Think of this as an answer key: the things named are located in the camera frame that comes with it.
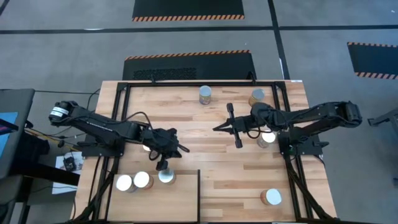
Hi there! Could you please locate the black bench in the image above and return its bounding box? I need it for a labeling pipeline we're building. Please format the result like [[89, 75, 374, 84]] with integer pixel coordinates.
[[11, 132, 81, 187]]

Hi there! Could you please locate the white paper sheet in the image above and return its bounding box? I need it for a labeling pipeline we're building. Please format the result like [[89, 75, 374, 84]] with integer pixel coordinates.
[[52, 151, 84, 195]]

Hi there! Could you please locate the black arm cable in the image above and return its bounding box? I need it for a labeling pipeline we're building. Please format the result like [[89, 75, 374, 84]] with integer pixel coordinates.
[[247, 126, 268, 140], [123, 111, 154, 128]]

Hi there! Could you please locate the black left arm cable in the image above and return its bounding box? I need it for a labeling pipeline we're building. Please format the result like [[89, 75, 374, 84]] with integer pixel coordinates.
[[123, 111, 154, 128]]

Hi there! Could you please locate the orange label tin can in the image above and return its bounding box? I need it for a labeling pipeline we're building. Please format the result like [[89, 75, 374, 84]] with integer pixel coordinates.
[[260, 188, 283, 206]]

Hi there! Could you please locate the green beans can orange label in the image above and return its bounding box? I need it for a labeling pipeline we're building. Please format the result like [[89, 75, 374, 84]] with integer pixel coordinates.
[[248, 88, 266, 107], [132, 170, 155, 190]]

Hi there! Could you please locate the blue panel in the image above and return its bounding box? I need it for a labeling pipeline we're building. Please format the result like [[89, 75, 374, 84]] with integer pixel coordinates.
[[0, 111, 19, 160]]

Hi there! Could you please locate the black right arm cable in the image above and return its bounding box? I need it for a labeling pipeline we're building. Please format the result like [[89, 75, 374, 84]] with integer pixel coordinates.
[[247, 126, 268, 140]]

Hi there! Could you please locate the grey metal stand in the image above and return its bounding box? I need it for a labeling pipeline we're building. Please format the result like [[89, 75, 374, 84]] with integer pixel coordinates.
[[368, 107, 398, 128]]

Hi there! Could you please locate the peaches can blue label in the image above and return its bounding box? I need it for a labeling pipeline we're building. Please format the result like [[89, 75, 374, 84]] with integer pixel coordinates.
[[198, 85, 213, 106], [256, 130, 277, 149]]

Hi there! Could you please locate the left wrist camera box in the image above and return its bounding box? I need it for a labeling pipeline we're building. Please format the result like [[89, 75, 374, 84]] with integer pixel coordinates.
[[154, 129, 175, 146]]

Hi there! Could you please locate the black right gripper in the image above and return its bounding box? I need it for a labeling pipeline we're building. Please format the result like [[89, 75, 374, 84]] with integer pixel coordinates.
[[212, 103, 256, 149]]

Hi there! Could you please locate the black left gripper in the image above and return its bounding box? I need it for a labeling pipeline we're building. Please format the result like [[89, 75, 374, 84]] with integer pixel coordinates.
[[141, 126, 191, 171]]

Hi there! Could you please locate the yellow cable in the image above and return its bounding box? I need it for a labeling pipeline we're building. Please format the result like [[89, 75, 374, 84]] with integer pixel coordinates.
[[26, 128, 83, 152]]

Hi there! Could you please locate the black mat hazard stripe edge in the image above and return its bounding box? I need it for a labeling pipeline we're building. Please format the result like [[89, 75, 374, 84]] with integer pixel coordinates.
[[122, 49, 257, 82], [346, 41, 398, 81], [131, 0, 246, 22]]

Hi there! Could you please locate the black aluminium table frame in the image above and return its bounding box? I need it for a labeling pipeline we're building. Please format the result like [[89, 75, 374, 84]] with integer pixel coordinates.
[[70, 80, 340, 224]]

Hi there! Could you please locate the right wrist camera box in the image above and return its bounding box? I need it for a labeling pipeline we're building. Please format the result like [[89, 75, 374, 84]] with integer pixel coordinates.
[[239, 115, 256, 133]]

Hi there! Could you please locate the small black device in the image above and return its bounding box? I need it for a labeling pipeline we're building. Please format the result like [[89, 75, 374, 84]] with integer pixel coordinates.
[[63, 157, 77, 171]]

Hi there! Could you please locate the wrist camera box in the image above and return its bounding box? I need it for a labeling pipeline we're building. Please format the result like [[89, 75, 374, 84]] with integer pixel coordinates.
[[154, 129, 175, 146], [239, 115, 256, 133]]

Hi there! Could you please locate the silver lid tin can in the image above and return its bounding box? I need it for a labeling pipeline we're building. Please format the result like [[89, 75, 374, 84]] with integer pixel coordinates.
[[115, 174, 137, 194], [157, 167, 177, 186]]

